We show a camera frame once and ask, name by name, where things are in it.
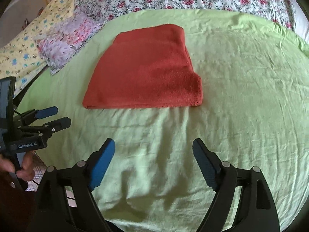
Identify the light green bed sheet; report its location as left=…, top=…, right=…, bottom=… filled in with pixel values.
left=18, top=9, right=308, bottom=231

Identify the rust orange knit sweater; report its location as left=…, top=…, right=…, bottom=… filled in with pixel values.
left=82, top=24, right=203, bottom=109

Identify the yellow floral pillow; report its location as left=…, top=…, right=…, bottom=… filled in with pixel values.
left=1, top=0, right=75, bottom=96

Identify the purple pink floral pillow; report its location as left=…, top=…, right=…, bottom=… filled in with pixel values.
left=34, top=9, right=103, bottom=75

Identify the dark red sleeve forearm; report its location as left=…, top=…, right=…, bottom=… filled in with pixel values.
left=1, top=176, right=36, bottom=231

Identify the person's left hand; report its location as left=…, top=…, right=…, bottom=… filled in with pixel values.
left=0, top=151, right=35, bottom=181

